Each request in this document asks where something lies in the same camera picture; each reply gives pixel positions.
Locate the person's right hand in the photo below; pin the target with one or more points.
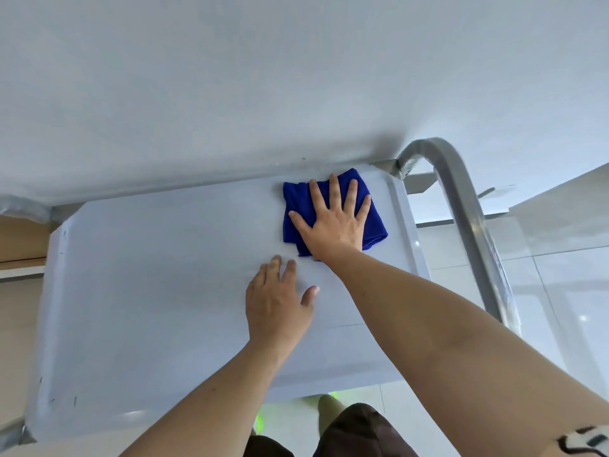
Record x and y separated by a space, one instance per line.
333 230

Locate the person's left hand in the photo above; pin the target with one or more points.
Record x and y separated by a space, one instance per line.
276 309

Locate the person's left little finger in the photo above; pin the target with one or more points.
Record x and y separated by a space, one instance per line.
249 290

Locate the person's right little finger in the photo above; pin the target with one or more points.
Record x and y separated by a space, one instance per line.
364 209

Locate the person's left middle finger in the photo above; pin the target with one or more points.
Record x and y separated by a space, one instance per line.
274 268

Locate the person's right thumb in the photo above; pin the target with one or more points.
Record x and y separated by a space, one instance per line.
300 223

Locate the person's right middle finger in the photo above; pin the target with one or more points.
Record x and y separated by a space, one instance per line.
335 195

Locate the person's left thumb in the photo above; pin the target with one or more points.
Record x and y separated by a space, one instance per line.
310 296

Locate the blue microfibre cloth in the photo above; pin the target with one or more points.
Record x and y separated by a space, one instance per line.
297 204

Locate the person's right forearm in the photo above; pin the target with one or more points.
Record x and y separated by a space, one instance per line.
452 352

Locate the person's left forearm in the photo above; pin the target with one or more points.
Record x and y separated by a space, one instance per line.
214 404

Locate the grey cart top tray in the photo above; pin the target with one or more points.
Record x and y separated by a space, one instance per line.
157 290

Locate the brown shorts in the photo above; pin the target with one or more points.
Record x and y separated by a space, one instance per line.
361 433

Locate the beige wooden cabinet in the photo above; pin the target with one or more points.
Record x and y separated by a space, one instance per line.
19 242

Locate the white black-printed shirt sleeve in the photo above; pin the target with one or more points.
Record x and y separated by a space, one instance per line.
585 442

